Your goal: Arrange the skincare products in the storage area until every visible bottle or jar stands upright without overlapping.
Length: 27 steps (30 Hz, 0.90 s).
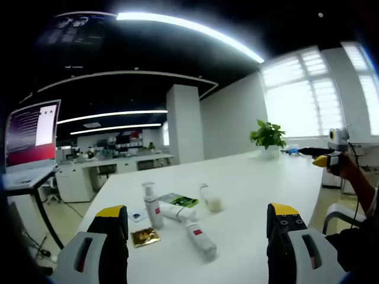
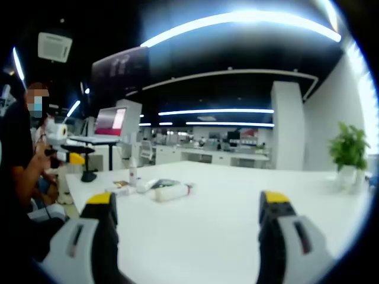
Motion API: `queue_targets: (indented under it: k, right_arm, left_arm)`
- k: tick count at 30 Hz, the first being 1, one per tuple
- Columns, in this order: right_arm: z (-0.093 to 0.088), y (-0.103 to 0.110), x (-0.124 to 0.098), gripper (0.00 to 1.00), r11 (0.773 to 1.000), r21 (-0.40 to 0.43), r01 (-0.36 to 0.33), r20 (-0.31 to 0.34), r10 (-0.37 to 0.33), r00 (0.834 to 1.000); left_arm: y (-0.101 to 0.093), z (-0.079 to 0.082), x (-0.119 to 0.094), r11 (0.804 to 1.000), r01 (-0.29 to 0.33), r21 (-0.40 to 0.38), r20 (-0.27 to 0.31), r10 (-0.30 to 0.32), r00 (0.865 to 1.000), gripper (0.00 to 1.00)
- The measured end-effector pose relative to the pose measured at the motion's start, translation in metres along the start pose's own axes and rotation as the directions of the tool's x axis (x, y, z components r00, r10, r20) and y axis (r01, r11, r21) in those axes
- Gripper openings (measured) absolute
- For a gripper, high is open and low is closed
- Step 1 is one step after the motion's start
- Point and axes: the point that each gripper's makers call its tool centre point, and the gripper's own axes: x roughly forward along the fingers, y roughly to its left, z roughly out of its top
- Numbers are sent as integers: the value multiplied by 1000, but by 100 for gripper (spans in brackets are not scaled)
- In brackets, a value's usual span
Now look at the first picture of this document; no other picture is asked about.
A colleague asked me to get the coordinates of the long white background counter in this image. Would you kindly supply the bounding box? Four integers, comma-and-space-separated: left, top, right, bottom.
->
56, 153, 175, 204

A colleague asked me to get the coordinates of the white skincare tube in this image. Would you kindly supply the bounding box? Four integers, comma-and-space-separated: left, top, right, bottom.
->
158, 201, 198, 221

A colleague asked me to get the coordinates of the white standing desk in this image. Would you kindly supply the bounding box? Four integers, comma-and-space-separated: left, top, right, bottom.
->
1, 165, 65, 252

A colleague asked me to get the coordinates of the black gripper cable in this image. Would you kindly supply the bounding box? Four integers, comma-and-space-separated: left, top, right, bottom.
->
346, 141, 367, 230

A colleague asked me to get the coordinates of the person's right hand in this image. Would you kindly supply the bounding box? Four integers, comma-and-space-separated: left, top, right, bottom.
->
338, 150, 361, 182

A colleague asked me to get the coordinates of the white pump bottle red label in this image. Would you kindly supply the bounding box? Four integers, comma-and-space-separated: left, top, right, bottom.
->
141, 182, 165, 230

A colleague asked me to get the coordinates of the small white skincare bottle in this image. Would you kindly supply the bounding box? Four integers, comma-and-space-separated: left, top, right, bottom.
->
199, 183, 223, 213

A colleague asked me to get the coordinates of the gold foil skincare sachet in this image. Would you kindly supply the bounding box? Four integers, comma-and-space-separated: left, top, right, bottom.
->
130, 227, 162, 249

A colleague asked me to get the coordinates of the long ceiling strip light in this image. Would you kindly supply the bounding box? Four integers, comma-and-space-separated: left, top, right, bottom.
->
115, 11, 265, 64

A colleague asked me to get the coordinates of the white sachet blue print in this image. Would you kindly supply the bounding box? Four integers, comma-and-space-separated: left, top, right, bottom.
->
128, 208, 149, 223

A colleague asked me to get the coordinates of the person's dark clothed body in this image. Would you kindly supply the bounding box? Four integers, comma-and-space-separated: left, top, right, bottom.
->
324, 189, 379, 275

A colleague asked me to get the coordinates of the window with white blinds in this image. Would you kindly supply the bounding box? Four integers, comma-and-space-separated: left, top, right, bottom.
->
340, 41, 379, 137
262, 47, 344, 138

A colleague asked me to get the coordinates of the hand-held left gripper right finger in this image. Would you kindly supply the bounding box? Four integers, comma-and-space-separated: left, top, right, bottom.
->
266, 202, 347, 284

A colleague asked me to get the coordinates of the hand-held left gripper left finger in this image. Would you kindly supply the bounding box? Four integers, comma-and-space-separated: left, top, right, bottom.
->
52, 205, 130, 284

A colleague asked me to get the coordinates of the potted green plant white pot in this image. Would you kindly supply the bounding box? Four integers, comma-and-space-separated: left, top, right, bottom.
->
250, 120, 287, 161

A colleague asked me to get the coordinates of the green black skincare sachet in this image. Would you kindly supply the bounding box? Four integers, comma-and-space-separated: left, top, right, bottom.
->
158, 192, 200, 208

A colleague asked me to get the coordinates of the white swivel chair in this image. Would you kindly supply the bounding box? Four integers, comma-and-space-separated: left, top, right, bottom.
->
38, 177, 62, 205

